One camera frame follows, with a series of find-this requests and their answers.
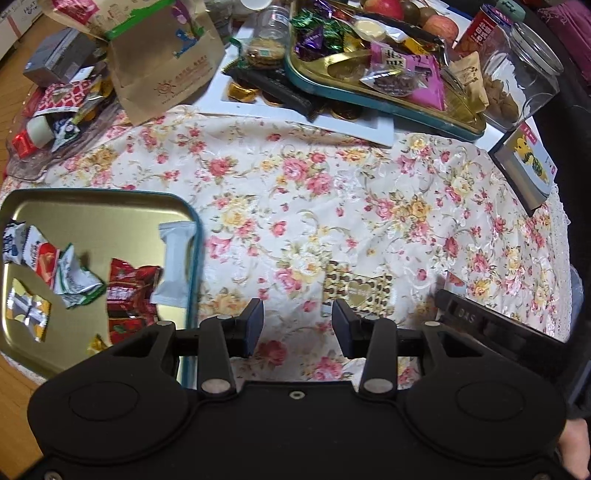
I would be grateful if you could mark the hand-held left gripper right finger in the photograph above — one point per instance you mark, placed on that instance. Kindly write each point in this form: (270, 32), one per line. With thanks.
(339, 325)

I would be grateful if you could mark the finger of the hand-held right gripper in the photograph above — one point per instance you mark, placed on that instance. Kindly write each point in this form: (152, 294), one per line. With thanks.
(466, 310)

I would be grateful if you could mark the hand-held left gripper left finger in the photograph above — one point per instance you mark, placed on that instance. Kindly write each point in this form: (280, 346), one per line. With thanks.
(254, 327)

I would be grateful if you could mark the leopard heart snack packet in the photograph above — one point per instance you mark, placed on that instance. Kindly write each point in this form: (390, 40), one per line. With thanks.
(358, 288)

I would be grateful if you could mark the long white wafer packet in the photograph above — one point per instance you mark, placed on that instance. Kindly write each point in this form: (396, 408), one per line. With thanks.
(173, 263)

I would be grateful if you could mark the red candy packet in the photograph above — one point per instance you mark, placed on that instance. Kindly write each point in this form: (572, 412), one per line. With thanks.
(131, 290)

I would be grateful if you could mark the gold foil candy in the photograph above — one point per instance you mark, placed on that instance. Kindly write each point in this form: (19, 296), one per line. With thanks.
(98, 345)

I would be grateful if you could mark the green white candy packet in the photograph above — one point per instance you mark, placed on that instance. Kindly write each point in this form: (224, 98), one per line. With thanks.
(76, 277)

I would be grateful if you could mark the golden tin tray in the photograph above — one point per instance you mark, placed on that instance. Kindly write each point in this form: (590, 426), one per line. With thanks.
(92, 217)

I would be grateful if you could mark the white orange snack packet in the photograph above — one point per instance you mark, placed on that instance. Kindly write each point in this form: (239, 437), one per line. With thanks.
(41, 254)

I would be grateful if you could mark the silver yellow snack packet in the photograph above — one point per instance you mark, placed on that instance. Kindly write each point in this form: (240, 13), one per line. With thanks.
(27, 309)

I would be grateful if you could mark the white blue snack packet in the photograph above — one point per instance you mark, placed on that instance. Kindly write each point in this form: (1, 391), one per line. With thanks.
(13, 242)

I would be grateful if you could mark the person's right hand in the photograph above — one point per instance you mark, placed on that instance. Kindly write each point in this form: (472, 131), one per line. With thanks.
(572, 447)

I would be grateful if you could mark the red white snack packet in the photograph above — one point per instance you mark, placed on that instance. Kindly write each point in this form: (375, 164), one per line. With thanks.
(455, 279)

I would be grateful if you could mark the floral tablecloth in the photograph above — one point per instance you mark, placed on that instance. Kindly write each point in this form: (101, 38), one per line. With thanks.
(323, 194)

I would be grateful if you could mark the grey box yellow cartoon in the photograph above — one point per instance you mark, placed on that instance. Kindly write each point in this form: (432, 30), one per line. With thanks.
(521, 170)

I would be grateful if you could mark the white tray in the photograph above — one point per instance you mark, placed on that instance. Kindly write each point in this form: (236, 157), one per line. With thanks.
(360, 131)

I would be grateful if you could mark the teal tin of sweets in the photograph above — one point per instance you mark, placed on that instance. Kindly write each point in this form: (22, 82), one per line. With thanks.
(406, 108)

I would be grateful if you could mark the pink snack packet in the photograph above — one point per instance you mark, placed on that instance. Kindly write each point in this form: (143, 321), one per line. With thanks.
(415, 87)

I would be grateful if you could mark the small kraft snack packet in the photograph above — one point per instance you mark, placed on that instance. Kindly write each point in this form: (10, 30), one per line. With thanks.
(470, 81)

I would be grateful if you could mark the gold foil chocolate coin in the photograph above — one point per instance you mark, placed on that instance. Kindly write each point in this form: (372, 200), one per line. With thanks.
(244, 91)

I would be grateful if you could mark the large clear cookie jar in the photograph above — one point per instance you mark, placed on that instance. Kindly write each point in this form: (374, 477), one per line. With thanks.
(521, 78)

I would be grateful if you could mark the black snack bar packet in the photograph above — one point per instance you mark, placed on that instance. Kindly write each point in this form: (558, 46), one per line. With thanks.
(277, 90)

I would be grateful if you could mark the black white snack packet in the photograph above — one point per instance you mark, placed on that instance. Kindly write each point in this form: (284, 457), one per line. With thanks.
(64, 134)

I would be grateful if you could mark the glass plate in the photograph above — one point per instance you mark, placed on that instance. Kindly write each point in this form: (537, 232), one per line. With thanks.
(37, 164)

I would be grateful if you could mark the red tin can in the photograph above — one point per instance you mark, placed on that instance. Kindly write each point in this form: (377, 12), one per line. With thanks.
(475, 32)

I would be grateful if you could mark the brown paper bag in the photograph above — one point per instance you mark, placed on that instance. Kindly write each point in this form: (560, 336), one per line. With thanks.
(157, 64)

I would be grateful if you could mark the red apple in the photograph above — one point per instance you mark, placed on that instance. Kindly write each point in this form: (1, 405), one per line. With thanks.
(442, 27)
(385, 8)

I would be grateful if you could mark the purple candy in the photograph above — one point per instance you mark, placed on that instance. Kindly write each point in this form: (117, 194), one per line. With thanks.
(311, 41)

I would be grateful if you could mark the clear tape roll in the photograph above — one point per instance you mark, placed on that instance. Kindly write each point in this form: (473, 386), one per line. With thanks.
(40, 131)

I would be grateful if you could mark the clear biscuit jar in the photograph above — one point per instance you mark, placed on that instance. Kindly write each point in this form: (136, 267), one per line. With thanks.
(270, 37)

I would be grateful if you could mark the small red packet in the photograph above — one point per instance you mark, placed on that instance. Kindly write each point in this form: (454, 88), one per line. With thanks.
(23, 144)

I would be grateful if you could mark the red patterned snack packet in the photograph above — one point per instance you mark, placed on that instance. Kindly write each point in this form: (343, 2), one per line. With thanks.
(69, 94)

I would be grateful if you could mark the brown kiwi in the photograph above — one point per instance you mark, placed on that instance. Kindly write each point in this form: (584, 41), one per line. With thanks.
(413, 11)

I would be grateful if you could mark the dark red cloth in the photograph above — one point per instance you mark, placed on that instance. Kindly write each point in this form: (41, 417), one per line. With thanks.
(568, 18)

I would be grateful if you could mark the white paper cup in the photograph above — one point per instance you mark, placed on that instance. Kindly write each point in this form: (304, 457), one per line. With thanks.
(256, 3)

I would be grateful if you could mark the grey cardboard box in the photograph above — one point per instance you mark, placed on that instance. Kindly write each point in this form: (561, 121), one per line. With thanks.
(60, 57)

